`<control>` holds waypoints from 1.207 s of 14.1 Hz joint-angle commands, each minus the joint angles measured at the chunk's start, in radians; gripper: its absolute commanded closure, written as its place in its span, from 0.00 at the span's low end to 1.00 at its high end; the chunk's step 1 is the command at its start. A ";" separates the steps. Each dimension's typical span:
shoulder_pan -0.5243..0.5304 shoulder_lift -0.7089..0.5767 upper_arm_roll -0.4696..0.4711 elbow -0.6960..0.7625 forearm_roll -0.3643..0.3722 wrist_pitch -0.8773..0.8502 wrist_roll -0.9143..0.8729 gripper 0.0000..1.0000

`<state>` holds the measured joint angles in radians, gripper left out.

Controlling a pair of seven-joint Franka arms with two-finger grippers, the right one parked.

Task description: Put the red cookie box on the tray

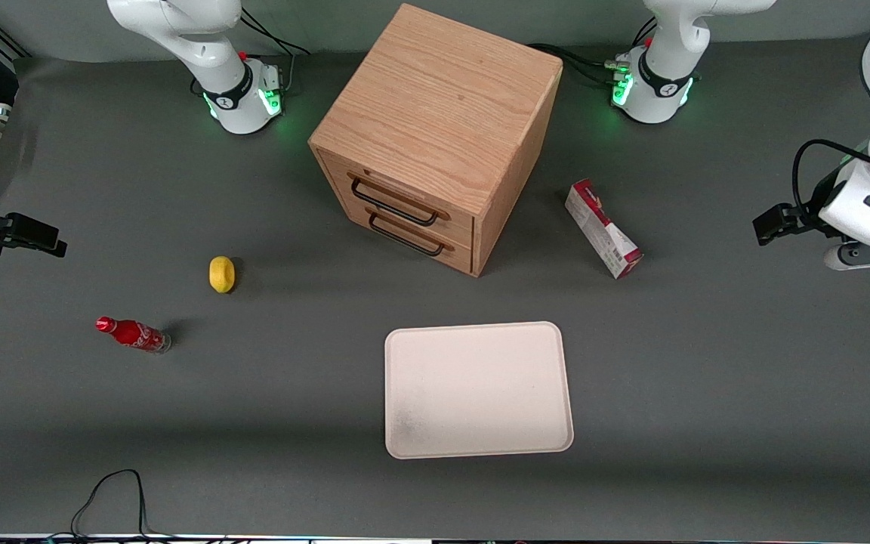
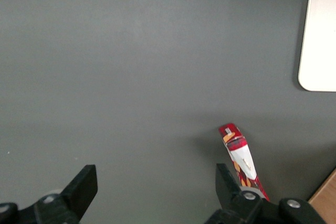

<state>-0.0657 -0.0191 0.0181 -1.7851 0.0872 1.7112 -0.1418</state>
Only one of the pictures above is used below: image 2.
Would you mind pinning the red cookie box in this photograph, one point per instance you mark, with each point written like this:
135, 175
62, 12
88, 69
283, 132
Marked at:
240, 153

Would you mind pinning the cream rectangular tray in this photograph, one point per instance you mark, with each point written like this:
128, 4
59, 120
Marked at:
320, 37

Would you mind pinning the oak wooden drawer cabinet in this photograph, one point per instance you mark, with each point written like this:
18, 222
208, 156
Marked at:
326, 197

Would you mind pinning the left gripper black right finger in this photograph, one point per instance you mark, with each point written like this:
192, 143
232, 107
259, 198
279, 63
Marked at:
236, 205

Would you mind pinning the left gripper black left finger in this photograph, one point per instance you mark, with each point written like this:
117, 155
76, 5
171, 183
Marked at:
76, 195

